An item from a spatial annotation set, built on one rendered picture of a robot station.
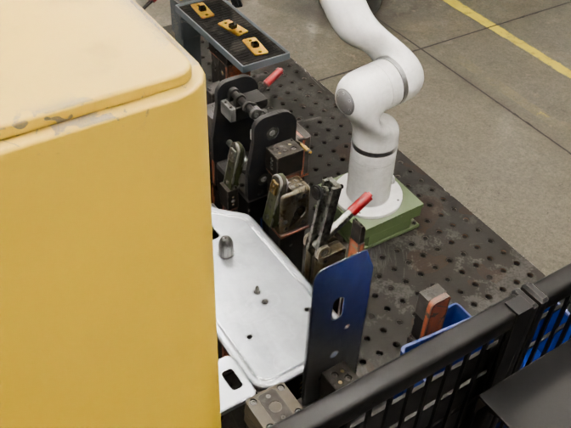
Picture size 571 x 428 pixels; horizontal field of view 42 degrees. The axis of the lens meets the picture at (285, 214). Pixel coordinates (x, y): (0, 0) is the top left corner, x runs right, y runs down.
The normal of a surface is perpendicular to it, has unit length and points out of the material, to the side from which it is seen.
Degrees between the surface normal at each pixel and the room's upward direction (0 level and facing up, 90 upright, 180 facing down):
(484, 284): 0
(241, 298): 0
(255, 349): 0
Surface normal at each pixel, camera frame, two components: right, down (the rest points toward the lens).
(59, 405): 0.54, 0.58
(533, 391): 0.04, -0.74
